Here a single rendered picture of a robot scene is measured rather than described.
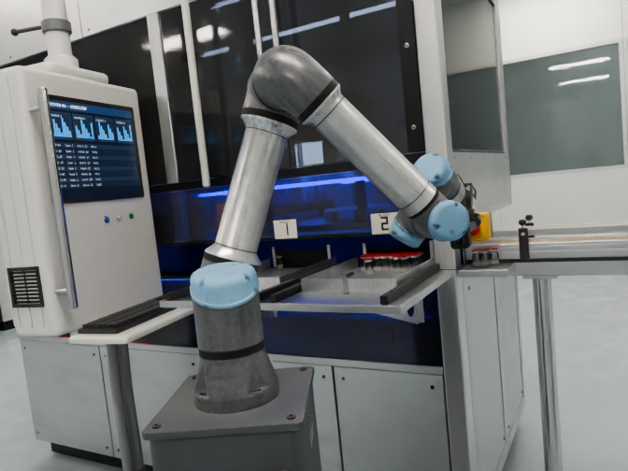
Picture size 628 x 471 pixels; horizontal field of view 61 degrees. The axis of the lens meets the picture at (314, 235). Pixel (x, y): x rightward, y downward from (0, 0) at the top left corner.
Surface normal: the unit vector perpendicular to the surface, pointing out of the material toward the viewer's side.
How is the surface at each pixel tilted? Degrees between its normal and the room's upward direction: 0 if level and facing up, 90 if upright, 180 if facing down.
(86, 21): 90
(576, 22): 90
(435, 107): 90
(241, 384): 72
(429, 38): 90
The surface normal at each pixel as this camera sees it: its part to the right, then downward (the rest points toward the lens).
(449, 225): 0.20, 0.07
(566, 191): -0.48, 0.13
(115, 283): 0.94, -0.07
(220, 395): -0.20, -0.19
